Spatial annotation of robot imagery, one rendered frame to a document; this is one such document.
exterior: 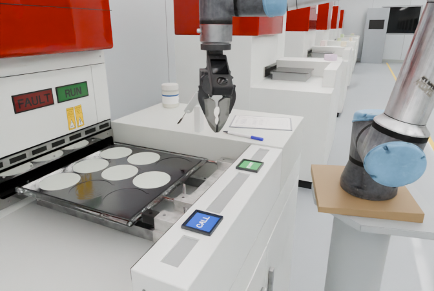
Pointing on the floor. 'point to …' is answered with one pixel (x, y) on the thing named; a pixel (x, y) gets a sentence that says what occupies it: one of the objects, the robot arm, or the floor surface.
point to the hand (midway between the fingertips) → (216, 128)
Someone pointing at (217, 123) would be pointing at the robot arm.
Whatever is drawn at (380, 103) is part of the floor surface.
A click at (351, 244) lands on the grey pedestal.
